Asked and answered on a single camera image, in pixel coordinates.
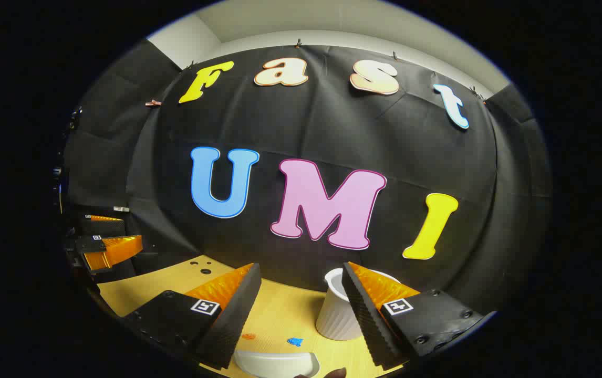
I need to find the white dustpan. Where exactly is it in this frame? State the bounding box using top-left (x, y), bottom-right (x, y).
top-left (234, 349), bottom-right (320, 378)

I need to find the white ribbed garbage bin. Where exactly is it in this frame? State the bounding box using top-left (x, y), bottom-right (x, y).
top-left (316, 268), bottom-right (401, 341)

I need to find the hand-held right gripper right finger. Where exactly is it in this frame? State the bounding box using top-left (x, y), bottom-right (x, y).
top-left (341, 261), bottom-right (497, 369)

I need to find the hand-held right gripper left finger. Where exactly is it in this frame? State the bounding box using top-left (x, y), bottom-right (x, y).
top-left (122, 262), bottom-right (263, 370)

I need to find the wooden desktop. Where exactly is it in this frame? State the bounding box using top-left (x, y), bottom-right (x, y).
top-left (96, 256), bottom-right (407, 378)

